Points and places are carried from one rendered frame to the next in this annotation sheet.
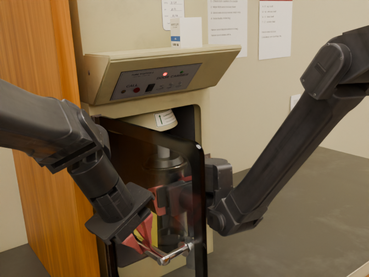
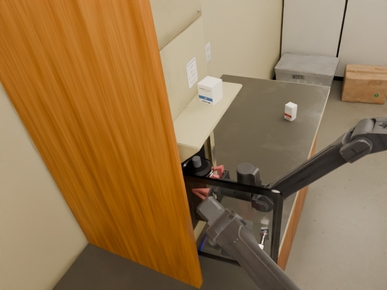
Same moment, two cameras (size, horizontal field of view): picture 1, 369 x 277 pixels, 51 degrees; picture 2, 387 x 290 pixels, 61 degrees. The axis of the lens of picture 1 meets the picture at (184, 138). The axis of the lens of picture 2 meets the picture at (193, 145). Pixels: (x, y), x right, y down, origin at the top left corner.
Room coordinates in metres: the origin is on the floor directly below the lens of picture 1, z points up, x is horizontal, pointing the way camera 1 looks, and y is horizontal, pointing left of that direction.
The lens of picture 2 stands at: (0.12, 0.37, 2.02)
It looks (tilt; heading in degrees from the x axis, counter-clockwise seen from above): 39 degrees down; 337
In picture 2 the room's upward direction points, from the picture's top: 8 degrees counter-clockwise
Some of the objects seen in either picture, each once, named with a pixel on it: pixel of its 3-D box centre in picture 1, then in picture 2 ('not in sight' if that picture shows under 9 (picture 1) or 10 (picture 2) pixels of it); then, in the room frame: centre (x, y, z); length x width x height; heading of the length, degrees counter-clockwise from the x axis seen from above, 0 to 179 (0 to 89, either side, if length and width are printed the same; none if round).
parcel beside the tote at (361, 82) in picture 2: not in sight; (364, 83); (2.04, -2.46, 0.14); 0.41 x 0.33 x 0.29; 42
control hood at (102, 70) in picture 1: (168, 73); (205, 123); (0.82, 0.03, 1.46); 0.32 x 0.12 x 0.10; 126
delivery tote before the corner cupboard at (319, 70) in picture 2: not in sight; (305, 76); (2.51, -2.09, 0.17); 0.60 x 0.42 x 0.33; 34
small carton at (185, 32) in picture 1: (185, 32); (210, 90); (0.85, -0.01, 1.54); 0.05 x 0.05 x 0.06; 24
